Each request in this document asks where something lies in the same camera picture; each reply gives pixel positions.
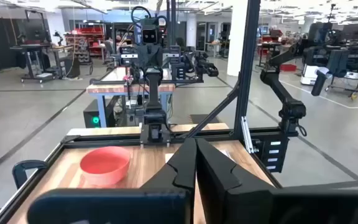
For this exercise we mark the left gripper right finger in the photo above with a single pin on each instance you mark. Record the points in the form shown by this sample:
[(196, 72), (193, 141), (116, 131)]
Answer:
[(222, 186)]

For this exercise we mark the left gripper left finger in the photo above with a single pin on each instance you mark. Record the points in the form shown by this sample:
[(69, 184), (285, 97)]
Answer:
[(183, 168)]

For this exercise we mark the red bowl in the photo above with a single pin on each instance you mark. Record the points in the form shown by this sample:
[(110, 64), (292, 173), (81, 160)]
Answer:
[(104, 165)]

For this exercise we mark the black background robot arm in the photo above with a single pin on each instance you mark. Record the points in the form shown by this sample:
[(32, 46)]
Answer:
[(208, 68)]

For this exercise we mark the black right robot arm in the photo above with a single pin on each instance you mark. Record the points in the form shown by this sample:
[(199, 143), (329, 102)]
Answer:
[(153, 93)]

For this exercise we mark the wooden table blue legs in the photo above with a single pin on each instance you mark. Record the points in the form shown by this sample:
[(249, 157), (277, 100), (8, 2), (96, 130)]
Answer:
[(117, 88)]

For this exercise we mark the black controller box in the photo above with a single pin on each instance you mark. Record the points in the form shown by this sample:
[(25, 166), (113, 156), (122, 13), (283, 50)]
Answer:
[(264, 155)]

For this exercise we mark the black floor mat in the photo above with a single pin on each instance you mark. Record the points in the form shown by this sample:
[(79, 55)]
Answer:
[(204, 119)]

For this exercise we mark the red storage shelving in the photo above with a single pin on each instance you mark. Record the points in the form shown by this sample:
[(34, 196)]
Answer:
[(89, 31)]

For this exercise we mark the black computer green light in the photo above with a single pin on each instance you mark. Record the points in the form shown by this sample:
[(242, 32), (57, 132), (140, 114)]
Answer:
[(92, 115)]

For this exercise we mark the white pillar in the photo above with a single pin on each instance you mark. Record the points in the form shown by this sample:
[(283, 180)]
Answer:
[(235, 31)]

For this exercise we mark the black equipment cart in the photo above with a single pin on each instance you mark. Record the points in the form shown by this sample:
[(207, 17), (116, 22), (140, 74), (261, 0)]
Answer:
[(31, 46)]

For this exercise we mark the red bin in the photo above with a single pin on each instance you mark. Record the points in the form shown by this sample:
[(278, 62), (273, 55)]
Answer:
[(287, 67)]

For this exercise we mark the black cylinder white cap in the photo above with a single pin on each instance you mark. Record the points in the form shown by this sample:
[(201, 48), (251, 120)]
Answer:
[(319, 84)]

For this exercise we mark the black table clamp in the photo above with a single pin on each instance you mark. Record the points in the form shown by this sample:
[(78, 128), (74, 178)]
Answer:
[(19, 174)]

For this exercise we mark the black wheeled equipment rig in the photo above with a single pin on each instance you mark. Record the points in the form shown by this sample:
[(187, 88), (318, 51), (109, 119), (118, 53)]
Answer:
[(337, 62)]

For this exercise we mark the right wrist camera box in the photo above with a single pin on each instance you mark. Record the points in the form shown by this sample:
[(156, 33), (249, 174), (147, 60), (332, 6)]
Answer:
[(150, 35)]

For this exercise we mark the silver metal bracket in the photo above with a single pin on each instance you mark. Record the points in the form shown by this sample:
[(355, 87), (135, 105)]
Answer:
[(246, 133)]

